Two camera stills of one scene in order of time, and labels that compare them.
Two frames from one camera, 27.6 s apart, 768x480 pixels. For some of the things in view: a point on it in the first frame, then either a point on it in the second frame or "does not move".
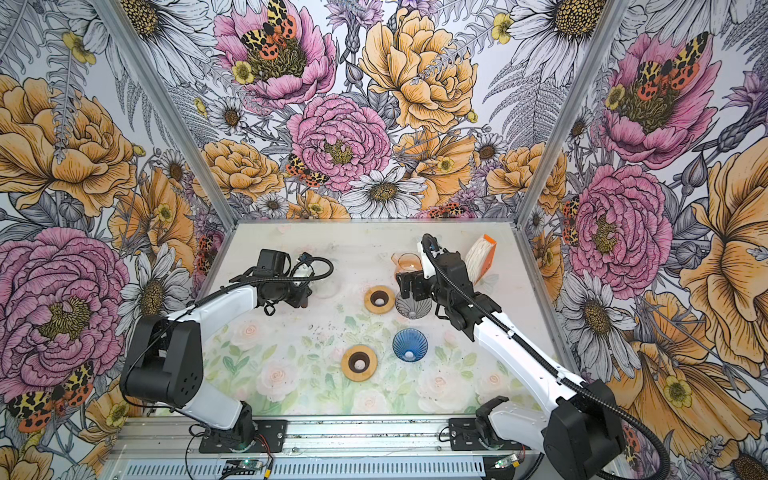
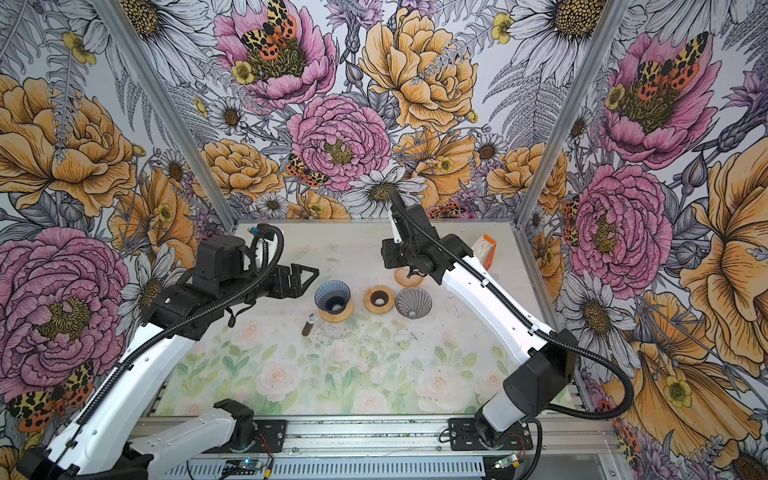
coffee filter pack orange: (480, 257) does not move
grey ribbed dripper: (411, 308) does not move
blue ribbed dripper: (410, 345) -> (332, 295)
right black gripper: (417, 278) -> (389, 252)
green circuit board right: (506, 462) does not move
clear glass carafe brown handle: (325, 289) -> (328, 330)
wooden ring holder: (379, 299) does not move
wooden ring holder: (359, 363) -> (337, 318)
